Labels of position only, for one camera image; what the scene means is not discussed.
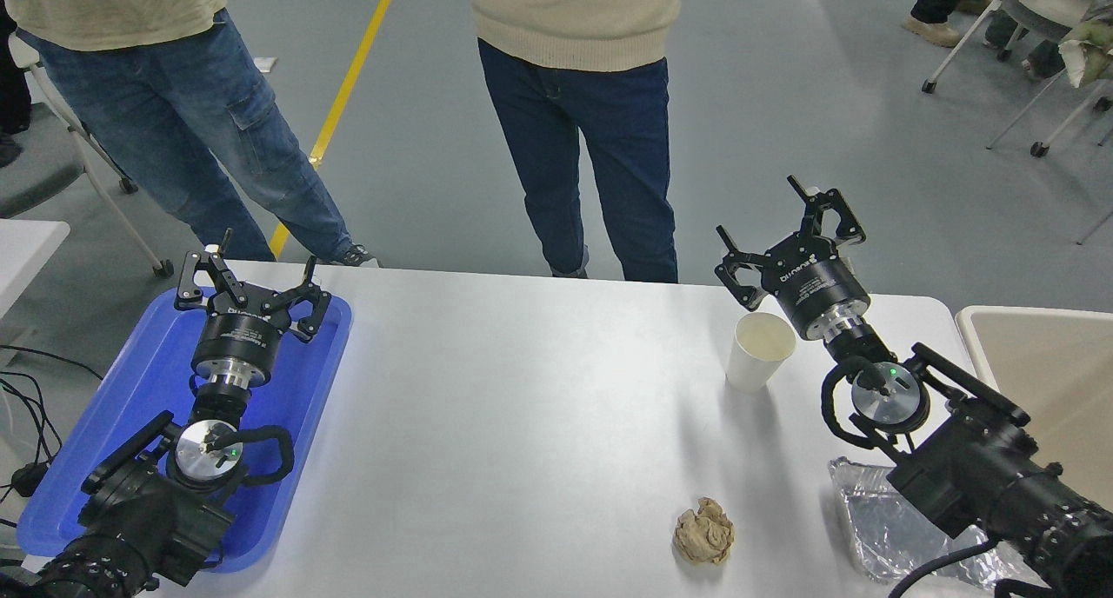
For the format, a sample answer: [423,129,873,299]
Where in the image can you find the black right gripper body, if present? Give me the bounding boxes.
[763,230,872,342]

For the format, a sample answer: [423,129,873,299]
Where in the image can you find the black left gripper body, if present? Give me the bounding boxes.
[190,296,289,376]

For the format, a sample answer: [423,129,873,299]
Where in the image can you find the white paper cup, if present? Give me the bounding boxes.
[726,311,797,395]

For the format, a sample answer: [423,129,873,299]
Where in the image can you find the blue plastic tray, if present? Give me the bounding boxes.
[16,287,354,575]

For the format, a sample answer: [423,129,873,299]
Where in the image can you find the person in light jeans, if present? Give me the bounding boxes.
[0,0,380,269]

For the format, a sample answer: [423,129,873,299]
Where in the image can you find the small white side table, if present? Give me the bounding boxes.
[0,219,71,321]

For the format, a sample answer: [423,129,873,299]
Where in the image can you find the grey seat folding chair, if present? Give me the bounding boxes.
[0,33,175,279]

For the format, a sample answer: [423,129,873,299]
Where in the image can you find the person in dark jeans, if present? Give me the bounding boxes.
[468,0,688,284]

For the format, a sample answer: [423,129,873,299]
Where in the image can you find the large pale bin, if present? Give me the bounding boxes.
[955,305,1113,512]

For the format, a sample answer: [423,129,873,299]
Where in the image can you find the person with tan shoes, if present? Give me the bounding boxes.
[903,0,997,49]

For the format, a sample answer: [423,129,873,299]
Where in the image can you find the silver foil tray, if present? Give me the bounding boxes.
[826,456,1044,592]

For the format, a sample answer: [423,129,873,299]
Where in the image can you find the black power plug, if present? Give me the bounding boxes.
[10,462,50,499]

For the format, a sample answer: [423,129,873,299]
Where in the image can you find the crumpled tan paper ball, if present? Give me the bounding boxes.
[672,496,736,566]

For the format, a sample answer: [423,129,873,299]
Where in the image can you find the person in dark clothes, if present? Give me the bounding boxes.
[0,0,32,169]

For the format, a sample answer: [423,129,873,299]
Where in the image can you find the black cable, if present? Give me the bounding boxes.
[0,376,63,473]
[0,344,104,382]

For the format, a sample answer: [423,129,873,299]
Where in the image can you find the white frame chair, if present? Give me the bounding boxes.
[920,0,1113,160]

